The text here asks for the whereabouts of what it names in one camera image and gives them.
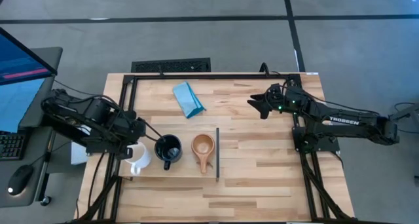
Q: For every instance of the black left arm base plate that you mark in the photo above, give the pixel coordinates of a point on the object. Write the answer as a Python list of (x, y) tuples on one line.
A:
[(98, 149)]

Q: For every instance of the black aluminium table frame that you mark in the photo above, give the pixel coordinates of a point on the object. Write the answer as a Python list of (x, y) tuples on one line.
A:
[(127, 86)]

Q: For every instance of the dark blue enamel mug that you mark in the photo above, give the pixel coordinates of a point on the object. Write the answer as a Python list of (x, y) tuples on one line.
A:
[(168, 148)]

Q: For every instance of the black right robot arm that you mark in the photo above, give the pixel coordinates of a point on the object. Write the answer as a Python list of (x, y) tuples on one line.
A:
[(343, 120)]

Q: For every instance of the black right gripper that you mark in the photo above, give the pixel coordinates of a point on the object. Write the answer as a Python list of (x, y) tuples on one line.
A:
[(283, 98)]

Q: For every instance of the black backlit keyboard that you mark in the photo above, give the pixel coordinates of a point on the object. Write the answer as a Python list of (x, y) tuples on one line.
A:
[(11, 145)]

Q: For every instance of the grey computer desk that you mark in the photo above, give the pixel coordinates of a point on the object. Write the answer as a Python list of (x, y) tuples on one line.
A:
[(49, 60)]

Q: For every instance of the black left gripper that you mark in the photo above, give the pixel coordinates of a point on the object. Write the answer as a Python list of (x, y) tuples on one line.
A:
[(137, 132)]

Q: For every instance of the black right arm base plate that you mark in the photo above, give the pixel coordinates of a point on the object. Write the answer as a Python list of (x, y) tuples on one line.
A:
[(304, 142)]

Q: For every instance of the wooden shelf with black legs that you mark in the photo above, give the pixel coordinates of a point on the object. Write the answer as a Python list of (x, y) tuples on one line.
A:
[(185, 169)]

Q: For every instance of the black desk caster wheel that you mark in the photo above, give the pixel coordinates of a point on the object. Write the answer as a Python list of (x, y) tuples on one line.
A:
[(46, 201)]

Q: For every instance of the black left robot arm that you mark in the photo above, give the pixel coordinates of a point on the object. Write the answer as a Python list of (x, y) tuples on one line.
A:
[(95, 119)]

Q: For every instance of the computer monitor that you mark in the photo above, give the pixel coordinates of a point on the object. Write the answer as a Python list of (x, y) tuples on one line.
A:
[(19, 63)]

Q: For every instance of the white ceramic mug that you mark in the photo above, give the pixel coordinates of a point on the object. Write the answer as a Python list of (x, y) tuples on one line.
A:
[(142, 156)]

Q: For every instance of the black computer mouse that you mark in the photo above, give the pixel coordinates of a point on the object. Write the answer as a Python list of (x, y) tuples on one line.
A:
[(19, 179)]

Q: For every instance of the light blue cloth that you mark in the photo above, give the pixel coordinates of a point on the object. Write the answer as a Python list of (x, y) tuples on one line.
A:
[(187, 99)]

